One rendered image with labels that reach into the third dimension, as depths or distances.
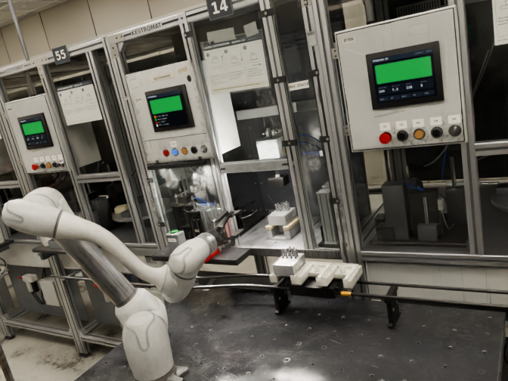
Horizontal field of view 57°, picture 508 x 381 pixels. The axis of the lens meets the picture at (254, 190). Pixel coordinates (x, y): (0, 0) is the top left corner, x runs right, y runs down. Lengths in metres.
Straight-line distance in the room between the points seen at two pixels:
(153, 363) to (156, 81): 1.27
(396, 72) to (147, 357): 1.34
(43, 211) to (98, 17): 6.26
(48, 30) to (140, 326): 7.32
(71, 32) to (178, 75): 6.12
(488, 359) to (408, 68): 1.01
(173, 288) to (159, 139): 0.87
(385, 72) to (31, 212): 1.31
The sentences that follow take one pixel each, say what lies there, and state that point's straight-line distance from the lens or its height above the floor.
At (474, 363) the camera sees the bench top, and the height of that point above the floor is 0.68.
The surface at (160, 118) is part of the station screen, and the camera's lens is 2.32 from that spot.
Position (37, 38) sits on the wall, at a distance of 8.96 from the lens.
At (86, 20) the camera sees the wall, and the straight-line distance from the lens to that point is 8.00.
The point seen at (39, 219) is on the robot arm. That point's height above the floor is 1.40.
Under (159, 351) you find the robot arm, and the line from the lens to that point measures 1.80.
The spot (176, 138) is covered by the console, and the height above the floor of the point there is 1.48.
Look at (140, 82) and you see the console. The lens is 2.40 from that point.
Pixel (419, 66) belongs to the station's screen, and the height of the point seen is 1.63.
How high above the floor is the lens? 1.73
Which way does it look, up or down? 14 degrees down
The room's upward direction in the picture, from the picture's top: 12 degrees counter-clockwise
